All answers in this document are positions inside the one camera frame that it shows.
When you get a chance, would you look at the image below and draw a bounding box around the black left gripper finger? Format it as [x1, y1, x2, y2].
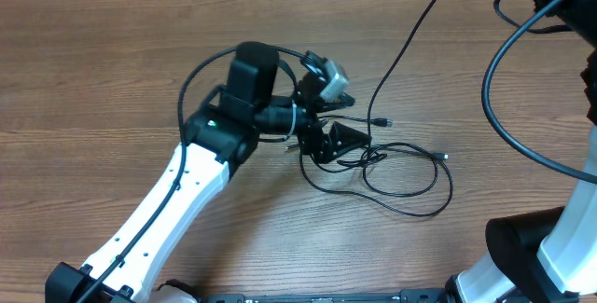
[326, 122, 371, 162]
[321, 93, 355, 112]

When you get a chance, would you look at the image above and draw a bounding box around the black USB cable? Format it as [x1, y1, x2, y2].
[321, 0, 456, 164]

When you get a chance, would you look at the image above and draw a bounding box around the black thin audio cable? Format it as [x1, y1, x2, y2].
[285, 142, 454, 218]

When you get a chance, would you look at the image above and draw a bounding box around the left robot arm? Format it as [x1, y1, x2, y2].
[45, 42, 370, 303]

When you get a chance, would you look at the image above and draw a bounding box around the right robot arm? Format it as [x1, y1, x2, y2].
[446, 0, 596, 302]

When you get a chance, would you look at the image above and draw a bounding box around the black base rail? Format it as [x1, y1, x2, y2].
[201, 288, 456, 303]

